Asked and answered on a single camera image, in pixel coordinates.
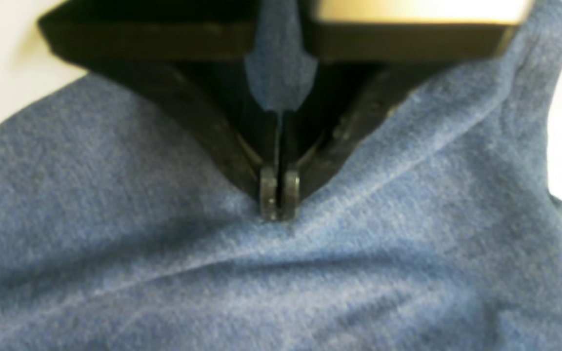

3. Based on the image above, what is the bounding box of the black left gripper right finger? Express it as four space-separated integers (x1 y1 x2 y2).
281 0 533 221

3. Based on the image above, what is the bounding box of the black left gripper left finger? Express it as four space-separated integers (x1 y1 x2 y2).
38 0 281 221

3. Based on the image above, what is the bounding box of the blue grey t-shirt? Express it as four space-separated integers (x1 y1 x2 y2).
0 0 562 351

